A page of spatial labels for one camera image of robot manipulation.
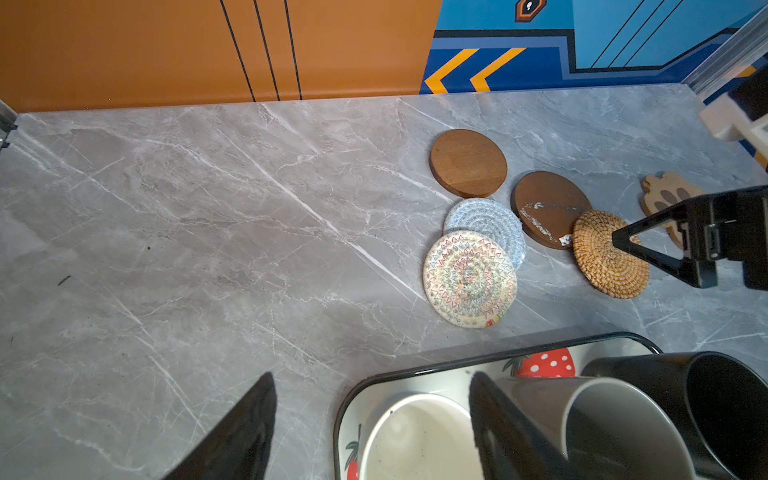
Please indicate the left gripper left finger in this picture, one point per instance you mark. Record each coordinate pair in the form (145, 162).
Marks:
(238, 447)

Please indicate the light brown wooden coaster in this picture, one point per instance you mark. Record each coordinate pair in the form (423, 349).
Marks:
(467, 163)

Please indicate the white strawberry serving tray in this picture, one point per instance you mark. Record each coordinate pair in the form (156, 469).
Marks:
(451, 379)

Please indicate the light blue mug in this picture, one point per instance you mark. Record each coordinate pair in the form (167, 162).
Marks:
(418, 436)

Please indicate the aluminium corner post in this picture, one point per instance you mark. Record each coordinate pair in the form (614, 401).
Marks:
(735, 55)
(8, 118)

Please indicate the dark brown worn coaster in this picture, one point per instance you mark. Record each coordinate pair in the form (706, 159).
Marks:
(548, 206)

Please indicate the tan rattan coaster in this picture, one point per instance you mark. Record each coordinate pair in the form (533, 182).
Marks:
(607, 268)

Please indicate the right aluminium corner post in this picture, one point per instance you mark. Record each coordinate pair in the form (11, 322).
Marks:
(735, 55)

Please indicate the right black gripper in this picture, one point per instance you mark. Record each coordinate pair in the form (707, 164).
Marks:
(685, 240)

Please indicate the grey mug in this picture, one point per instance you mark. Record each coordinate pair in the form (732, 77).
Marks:
(606, 428)

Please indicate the left aluminium corner post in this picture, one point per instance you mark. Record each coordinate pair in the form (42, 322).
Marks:
(8, 118)

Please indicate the paw shaped wooden coaster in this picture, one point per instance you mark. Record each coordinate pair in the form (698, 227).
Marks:
(665, 190)

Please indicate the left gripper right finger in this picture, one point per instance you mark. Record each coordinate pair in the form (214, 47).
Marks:
(509, 445)

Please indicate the blue grey woven coaster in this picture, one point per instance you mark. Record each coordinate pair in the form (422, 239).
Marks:
(491, 219)

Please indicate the black mug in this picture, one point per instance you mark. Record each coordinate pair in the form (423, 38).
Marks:
(717, 403)

